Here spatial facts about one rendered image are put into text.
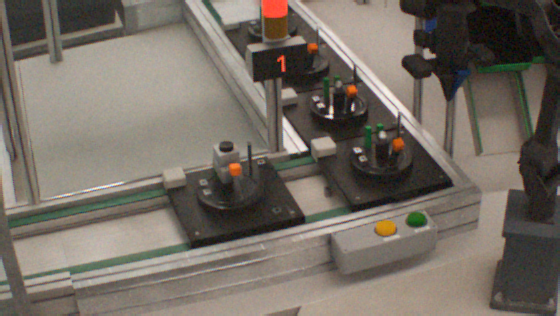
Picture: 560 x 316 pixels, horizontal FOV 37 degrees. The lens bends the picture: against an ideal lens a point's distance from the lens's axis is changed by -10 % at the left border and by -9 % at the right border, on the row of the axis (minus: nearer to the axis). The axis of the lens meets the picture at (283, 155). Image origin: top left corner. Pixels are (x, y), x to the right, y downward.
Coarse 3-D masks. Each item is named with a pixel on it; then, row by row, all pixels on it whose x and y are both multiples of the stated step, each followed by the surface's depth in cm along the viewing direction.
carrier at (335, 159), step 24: (312, 144) 202; (336, 144) 205; (360, 144) 201; (384, 144) 194; (408, 144) 204; (336, 168) 197; (360, 168) 193; (384, 168) 193; (408, 168) 193; (432, 168) 195; (360, 192) 189; (384, 192) 189
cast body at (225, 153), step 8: (224, 144) 183; (232, 144) 183; (216, 152) 182; (224, 152) 182; (232, 152) 182; (216, 160) 184; (224, 160) 182; (232, 160) 183; (216, 168) 186; (224, 168) 183; (240, 168) 183; (224, 176) 182; (240, 176) 184
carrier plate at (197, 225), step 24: (264, 168) 198; (168, 192) 191; (192, 192) 191; (264, 192) 190; (288, 192) 190; (192, 216) 183; (216, 216) 183; (240, 216) 183; (264, 216) 183; (288, 216) 183; (192, 240) 177; (216, 240) 178
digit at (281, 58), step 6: (270, 54) 186; (276, 54) 186; (282, 54) 187; (288, 54) 187; (270, 60) 187; (276, 60) 187; (282, 60) 188; (288, 60) 188; (270, 66) 187; (276, 66) 188; (282, 66) 188; (288, 66) 189; (270, 72) 188; (276, 72) 189; (282, 72) 189; (288, 72) 190
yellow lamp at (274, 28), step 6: (264, 18) 184; (270, 18) 183; (276, 18) 182; (282, 18) 183; (264, 24) 185; (270, 24) 183; (276, 24) 183; (282, 24) 184; (264, 30) 185; (270, 30) 184; (276, 30) 184; (282, 30) 184; (270, 36) 185; (276, 36) 185; (282, 36) 185
